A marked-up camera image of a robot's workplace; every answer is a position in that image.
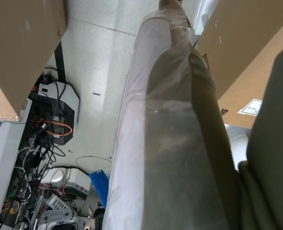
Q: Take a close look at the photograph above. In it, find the white paper roll in plastic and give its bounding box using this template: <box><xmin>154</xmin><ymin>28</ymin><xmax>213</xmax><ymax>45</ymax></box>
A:
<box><xmin>102</xmin><ymin>13</ymin><xmax>192</xmax><ymax>230</ymax></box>

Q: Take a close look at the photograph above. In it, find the grey paper roll in plastic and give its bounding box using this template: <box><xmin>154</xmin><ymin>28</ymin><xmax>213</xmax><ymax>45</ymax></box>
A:
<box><xmin>143</xmin><ymin>44</ymin><xmax>230</xmax><ymax>230</ymax></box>

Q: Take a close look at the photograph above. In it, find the dark olive paper roll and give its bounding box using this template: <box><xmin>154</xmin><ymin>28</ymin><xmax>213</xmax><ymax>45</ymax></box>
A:
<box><xmin>188</xmin><ymin>45</ymin><xmax>241</xmax><ymax>230</ymax></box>

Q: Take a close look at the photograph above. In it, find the black and white machine housing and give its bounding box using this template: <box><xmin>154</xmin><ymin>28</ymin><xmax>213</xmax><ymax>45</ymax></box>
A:
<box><xmin>28</xmin><ymin>80</ymin><xmax>81</xmax><ymax>146</ymax></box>

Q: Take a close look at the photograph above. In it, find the blue corrugated plastic sheet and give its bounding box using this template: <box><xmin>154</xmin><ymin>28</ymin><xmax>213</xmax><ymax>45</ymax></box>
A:
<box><xmin>88</xmin><ymin>169</ymin><xmax>110</xmax><ymax>208</ymax></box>

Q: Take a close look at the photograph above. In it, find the white and grey device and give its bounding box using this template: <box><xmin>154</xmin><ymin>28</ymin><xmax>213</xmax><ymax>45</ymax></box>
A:
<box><xmin>49</xmin><ymin>167</ymin><xmax>92</xmax><ymax>198</ymax></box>

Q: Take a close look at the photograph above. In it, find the pale grey metal base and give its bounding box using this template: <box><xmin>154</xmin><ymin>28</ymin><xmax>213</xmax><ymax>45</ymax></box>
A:
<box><xmin>224</xmin><ymin>124</ymin><xmax>253</xmax><ymax>171</ymax></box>

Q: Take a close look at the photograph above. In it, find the white shipping label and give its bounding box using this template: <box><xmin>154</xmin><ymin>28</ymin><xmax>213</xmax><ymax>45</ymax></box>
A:
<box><xmin>238</xmin><ymin>98</ymin><xmax>264</xmax><ymax>117</ymax></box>

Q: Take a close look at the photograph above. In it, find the brown cardboard box with label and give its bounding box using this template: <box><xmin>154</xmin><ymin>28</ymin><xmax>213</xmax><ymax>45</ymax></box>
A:
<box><xmin>195</xmin><ymin>0</ymin><xmax>283</xmax><ymax>129</ymax></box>

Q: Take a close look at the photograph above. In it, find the large brown cardboard box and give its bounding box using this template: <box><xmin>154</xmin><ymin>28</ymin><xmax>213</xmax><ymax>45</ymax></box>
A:
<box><xmin>0</xmin><ymin>0</ymin><xmax>68</xmax><ymax>120</ymax></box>

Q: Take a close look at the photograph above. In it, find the white cabinet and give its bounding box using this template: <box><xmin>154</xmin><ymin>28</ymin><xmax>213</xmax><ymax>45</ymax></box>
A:
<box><xmin>0</xmin><ymin>116</ymin><xmax>26</xmax><ymax>230</ymax></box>

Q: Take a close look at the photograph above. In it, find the thin white cable loop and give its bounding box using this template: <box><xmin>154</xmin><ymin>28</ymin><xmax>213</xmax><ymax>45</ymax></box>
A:
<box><xmin>76</xmin><ymin>155</ymin><xmax>113</xmax><ymax>173</ymax></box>

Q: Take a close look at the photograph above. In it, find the orange cable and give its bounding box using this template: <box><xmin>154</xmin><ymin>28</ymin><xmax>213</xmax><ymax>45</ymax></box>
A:
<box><xmin>31</xmin><ymin>117</ymin><xmax>74</xmax><ymax>139</ymax></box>

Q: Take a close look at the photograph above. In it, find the black cable tangle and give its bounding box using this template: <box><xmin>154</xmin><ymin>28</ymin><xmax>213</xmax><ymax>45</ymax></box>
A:
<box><xmin>11</xmin><ymin>134</ymin><xmax>67</xmax><ymax>199</ymax></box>

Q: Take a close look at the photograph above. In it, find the grey perforated metal bracket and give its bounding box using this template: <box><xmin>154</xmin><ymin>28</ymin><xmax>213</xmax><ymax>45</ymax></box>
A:
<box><xmin>37</xmin><ymin>193</ymin><xmax>75</xmax><ymax>225</ymax></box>

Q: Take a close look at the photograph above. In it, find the yellow cable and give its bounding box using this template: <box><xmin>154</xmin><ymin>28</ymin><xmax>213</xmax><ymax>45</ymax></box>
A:
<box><xmin>1</xmin><ymin>200</ymin><xmax>21</xmax><ymax>218</ymax></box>

